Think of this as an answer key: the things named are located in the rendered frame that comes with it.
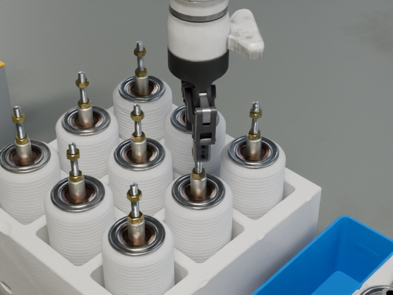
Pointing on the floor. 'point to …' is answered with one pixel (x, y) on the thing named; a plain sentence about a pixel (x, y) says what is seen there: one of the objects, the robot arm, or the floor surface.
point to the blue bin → (332, 261)
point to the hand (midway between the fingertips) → (197, 136)
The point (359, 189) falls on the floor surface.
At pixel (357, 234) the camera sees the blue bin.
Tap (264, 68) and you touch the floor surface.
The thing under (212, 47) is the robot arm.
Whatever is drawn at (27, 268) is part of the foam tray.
